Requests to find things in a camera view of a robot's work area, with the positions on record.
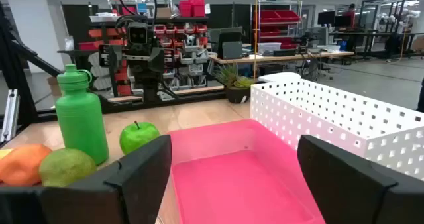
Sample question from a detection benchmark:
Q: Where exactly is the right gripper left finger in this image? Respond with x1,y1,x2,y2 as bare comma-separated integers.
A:
0,134,172,224

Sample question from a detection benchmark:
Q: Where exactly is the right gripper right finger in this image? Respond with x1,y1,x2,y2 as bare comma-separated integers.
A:
297,134,424,224

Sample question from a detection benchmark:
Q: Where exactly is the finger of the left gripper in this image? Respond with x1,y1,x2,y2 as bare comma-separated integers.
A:
97,44,115,69
149,47,166,74

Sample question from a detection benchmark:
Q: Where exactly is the green apple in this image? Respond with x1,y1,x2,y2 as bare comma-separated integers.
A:
119,120,162,156

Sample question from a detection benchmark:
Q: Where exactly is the green plastic bottle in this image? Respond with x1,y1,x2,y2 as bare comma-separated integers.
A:
54,63,110,166

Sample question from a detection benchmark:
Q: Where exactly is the green pear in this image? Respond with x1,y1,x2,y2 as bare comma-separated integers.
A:
38,147,98,188

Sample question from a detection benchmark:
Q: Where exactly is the orange fruit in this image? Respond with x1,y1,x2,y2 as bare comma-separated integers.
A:
0,143,53,187

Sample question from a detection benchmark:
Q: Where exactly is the parts bin rack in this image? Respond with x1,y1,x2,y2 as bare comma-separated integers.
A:
78,17,211,101

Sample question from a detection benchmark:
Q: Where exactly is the grey monitor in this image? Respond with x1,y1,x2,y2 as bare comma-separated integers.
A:
209,27,244,60

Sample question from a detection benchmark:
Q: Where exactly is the white perforated basket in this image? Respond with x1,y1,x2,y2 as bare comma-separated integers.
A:
250,78,424,182

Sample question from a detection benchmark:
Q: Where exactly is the potted succulent plant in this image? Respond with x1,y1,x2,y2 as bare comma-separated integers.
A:
213,63,256,105

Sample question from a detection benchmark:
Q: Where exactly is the pink plastic tray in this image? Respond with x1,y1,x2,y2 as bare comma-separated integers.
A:
164,118,327,224

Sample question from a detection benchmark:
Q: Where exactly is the clear plastic tub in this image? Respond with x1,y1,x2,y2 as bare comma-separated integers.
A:
257,42,282,56

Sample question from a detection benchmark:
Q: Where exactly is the silver aluminium extrusion bar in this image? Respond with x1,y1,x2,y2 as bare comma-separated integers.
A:
0,88,21,144

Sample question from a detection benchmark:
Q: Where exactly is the metal shelf rack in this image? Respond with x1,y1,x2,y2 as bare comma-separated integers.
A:
256,0,303,51

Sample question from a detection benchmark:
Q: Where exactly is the wooden desk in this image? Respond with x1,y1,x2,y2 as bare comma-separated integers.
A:
208,50,355,66

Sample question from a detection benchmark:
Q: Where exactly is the black computer monitor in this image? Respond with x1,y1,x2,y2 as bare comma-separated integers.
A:
317,10,336,27

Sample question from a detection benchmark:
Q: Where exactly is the person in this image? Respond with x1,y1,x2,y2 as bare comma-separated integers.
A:
344,3,357,29

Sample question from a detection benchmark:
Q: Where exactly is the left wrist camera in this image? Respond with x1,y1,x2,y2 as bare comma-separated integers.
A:
127,21,149,48

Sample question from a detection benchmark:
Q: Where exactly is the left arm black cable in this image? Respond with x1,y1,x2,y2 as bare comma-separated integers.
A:
117,0,158,27

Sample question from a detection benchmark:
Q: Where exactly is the yellow hanging cable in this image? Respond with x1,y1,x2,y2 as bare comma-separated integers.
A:
252,0,260,80

